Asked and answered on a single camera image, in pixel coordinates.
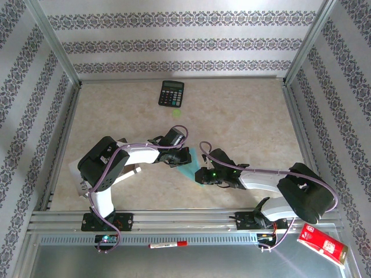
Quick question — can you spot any light blue paper sheet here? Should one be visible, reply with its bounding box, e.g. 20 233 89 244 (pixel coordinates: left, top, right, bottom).
176 147 203 189

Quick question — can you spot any grey metal sheet panel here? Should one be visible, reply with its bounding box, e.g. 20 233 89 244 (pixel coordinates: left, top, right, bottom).
28 244 353 278

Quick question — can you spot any black calculator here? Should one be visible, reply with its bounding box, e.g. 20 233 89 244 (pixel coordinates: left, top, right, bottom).
158 80 185 108

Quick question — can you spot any red white marker pen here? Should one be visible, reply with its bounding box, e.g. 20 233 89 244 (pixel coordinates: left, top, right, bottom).
148 240 188 249

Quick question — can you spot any small controller board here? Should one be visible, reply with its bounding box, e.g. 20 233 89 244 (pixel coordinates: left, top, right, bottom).
257 233 276 247
94 234 118 246

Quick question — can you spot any red carton box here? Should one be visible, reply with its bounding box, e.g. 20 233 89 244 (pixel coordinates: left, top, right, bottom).
296 222 348 266

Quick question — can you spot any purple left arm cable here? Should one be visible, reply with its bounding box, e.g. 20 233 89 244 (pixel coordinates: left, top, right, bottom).
88 125 191 254

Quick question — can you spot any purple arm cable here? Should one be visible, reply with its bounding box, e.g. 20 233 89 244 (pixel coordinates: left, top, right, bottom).
199 141 339 253
88 125 191 254

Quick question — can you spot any aluminium mounting rail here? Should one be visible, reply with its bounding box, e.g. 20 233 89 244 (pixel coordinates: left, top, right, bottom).
27 210 344 232

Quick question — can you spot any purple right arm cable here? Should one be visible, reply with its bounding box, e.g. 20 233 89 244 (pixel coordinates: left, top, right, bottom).
199 141 339 253

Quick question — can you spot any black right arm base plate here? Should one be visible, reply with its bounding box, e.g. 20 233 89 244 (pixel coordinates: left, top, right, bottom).
235 211 289 232

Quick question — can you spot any grey slotted cable duct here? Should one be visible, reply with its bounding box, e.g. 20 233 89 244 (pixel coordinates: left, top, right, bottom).
37 233 261 246

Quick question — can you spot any aluminium back rail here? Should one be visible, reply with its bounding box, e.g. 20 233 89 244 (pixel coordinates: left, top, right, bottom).
79 75 286 83

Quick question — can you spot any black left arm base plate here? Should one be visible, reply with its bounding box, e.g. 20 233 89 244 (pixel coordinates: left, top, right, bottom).
81 212 134 232

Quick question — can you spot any aluminium side rail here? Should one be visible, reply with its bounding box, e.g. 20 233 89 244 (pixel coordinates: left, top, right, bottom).
40 83 82 211
282 81 340 210

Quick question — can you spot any aluminium frame post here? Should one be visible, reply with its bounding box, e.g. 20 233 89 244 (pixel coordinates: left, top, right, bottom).
26 0 82 87
284 0 341 85

